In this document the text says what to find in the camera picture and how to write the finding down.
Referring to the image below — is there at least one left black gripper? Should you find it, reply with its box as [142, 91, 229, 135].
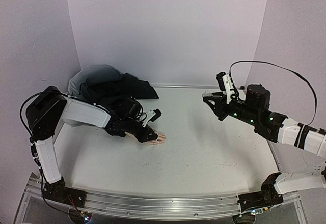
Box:
[123, 117, 158, 144]

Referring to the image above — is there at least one clear nail polish bottle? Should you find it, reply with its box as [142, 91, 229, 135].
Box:
[202, 90, 212, 97]

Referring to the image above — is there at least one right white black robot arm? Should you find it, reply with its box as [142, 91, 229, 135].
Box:
[202, 85, 325, 195]

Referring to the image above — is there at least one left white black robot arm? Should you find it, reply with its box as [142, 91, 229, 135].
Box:
[20, 86, 165, 202]

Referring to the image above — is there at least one mannequin hand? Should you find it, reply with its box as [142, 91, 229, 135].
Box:
[125, 132, 166, 145]

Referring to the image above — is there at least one black grey jacket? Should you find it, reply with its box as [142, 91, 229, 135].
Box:
[68, 65, 159, 120]

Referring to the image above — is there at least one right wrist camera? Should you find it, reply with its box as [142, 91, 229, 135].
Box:
[216, 72, 240, 104]

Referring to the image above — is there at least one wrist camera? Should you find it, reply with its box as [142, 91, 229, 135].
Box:
[216, 72, 240, 104]
[140, 108, 162, 127]

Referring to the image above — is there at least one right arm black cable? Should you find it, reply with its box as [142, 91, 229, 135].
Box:
[228, 60, 319, 126]

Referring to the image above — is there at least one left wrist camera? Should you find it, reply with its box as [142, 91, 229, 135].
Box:
[140, 108, 162, 127]

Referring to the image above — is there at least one aluminium front rail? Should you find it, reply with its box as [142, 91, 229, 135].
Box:
[25, 173, 301, 214]

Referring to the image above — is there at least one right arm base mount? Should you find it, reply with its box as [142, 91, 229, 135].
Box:
[237, 172, 283, 212]

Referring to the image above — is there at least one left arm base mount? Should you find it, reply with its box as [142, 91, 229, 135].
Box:
[43, 177, 87, 207]

